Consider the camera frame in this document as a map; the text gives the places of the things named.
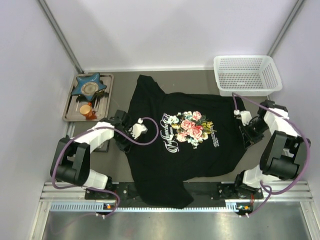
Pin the orange cup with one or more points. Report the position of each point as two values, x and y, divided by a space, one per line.
88 112

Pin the brown rectangular tray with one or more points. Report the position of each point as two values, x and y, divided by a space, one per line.
100 101

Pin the black box with pink brooch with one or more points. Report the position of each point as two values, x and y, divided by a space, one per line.
103 148

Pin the grey slotted cable duct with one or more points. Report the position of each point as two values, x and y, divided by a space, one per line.
105 207

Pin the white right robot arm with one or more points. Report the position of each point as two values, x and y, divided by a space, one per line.
285 154

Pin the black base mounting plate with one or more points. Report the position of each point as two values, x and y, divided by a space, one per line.
198 190

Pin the blue star-shaped dish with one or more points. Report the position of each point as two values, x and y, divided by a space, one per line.
88 86

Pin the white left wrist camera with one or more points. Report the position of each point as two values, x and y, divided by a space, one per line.
138 129

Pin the aluminium frame rail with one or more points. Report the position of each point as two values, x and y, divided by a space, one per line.
288 214

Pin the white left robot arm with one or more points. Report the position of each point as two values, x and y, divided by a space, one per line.
72 159

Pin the white perforated plastic basket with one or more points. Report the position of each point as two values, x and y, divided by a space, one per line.
246 75

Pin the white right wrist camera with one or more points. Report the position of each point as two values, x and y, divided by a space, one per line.
244 116

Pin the black floral t-shirt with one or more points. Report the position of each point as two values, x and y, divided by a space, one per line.
188 136

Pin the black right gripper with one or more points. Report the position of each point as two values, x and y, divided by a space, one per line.
249 135

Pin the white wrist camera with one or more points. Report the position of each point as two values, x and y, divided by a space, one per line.
138 129
244 116

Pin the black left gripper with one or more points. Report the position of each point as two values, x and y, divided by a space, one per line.
124 141

